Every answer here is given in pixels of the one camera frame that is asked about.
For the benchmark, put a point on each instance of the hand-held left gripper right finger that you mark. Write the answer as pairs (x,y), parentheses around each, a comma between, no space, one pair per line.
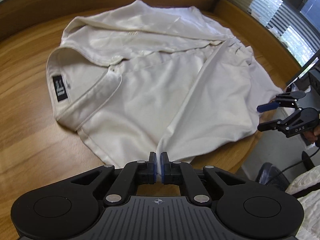
(163,166)

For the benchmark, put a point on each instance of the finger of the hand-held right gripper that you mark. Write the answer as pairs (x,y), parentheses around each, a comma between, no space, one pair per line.
(267,107)
(272,125)

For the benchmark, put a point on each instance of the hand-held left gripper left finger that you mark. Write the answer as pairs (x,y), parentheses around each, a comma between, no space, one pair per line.
(152,165)

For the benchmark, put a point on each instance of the white shirt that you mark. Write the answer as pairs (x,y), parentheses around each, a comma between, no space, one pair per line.
(155,92)

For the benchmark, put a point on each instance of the person's right hand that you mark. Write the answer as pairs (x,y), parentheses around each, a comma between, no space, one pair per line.
(312,137)

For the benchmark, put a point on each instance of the black office chair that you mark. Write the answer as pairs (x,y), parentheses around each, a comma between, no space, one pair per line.
(271,177)

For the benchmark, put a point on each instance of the white quilted jacket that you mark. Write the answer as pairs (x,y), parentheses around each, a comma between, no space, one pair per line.
(312,217)

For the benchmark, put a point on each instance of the dark framed window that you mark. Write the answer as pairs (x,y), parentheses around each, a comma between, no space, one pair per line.
(307,2)

